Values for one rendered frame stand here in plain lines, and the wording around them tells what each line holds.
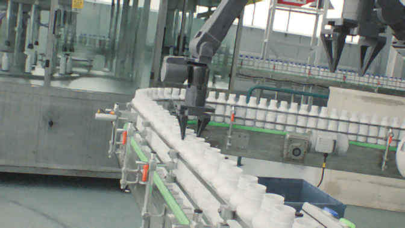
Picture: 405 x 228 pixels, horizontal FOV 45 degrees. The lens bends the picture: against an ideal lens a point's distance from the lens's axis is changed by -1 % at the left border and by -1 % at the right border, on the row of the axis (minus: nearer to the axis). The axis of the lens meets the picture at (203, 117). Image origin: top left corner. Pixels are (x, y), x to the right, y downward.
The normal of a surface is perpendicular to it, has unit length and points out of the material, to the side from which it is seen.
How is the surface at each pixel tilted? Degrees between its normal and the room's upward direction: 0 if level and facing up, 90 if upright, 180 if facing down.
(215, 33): 88
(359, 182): 89
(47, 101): 90
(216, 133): 90
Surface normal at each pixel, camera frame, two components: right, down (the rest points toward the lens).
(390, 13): 0.28, 0.17
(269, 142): -0.03, 0.14
